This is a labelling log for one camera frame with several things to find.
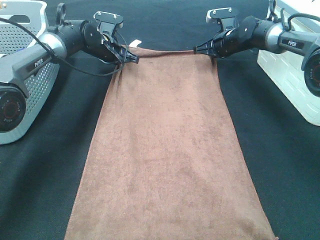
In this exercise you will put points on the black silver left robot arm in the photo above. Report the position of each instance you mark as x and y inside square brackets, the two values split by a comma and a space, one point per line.
[67, 37]

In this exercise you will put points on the grey perforated laundry basket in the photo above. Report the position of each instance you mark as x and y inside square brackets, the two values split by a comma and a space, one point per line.
[32, 75]

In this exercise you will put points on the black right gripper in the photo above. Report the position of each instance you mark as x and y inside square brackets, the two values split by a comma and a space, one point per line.
[232, 41]

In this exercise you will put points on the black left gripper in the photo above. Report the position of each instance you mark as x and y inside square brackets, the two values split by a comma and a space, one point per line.
[97, 40]

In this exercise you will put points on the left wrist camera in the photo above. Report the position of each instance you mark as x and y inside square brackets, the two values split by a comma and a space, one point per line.
[107, 23]

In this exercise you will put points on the white storage bin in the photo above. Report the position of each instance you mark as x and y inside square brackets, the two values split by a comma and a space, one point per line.
[285, 69]

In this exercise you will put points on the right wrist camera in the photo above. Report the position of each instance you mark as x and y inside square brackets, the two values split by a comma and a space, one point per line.
[225, 17]

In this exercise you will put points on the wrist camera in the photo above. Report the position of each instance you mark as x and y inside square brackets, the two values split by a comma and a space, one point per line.
[225, 17]
[107, 23]

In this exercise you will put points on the brown towel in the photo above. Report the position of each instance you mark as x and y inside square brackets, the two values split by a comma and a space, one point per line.
[165, 162]

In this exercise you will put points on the black table cloth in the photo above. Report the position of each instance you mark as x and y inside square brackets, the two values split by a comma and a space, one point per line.
[41, 172]

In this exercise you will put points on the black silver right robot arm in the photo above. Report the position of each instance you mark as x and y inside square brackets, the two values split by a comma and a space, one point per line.
[274, 34]

